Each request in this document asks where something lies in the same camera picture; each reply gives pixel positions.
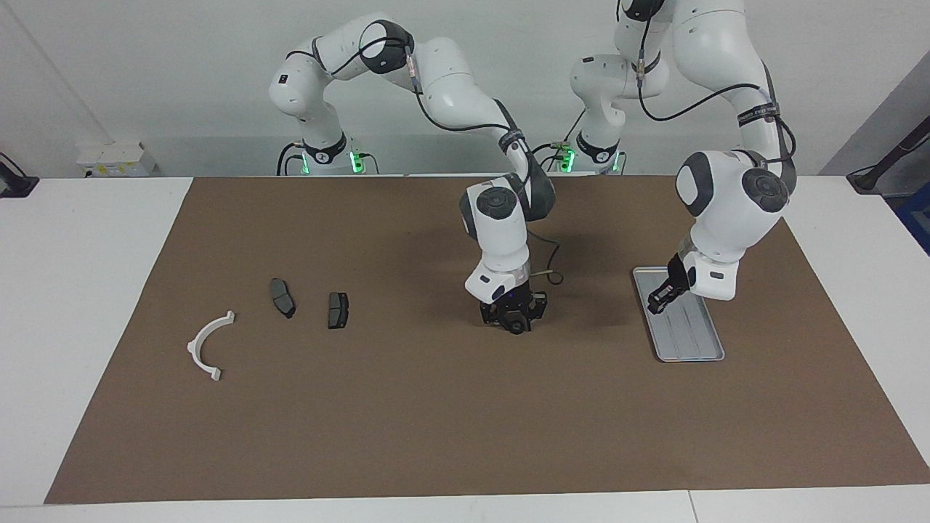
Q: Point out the black clamp mount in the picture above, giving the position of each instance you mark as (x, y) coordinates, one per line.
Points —
(18, 185)

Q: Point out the silver metal tray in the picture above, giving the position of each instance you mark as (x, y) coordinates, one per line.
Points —
(690, 341)

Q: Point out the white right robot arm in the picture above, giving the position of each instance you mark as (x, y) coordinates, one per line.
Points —
(501, 232)

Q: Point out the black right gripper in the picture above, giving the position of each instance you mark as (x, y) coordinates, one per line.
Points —
(516, 305)

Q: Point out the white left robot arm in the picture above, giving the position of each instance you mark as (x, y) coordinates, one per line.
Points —
(726, 211)

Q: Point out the brown table mat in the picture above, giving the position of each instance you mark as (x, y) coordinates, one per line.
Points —
(465, 407)

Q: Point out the white box with yellow labels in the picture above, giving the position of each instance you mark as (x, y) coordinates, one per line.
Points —
(116, 160)

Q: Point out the curved dark brake pad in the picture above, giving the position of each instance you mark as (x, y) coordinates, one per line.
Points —
(282, 296)

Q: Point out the black angled stand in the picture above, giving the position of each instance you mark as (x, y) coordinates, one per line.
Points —
(883, 165)

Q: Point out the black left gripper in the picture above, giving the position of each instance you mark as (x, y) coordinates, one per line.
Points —
(681, 274)

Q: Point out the rectangular dark brake pad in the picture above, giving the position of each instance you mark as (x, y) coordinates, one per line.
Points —
(338, 310)

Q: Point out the blue crate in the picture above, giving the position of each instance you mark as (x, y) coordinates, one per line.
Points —
(917, 218)

